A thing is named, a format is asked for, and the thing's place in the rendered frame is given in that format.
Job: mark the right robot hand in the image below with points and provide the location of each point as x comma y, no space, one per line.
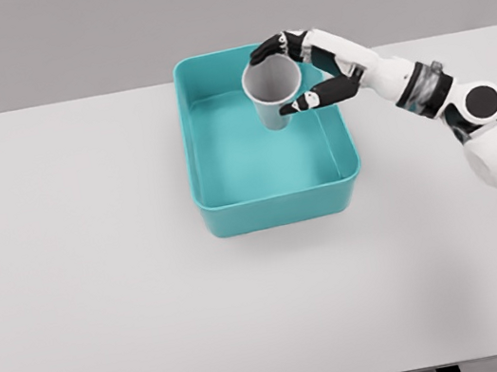
336,51

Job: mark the white paper cup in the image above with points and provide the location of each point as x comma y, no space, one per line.
270,83

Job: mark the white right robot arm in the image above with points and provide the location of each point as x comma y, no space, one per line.
484,130

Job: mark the teal plastic basket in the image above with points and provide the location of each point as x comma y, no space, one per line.
268,163

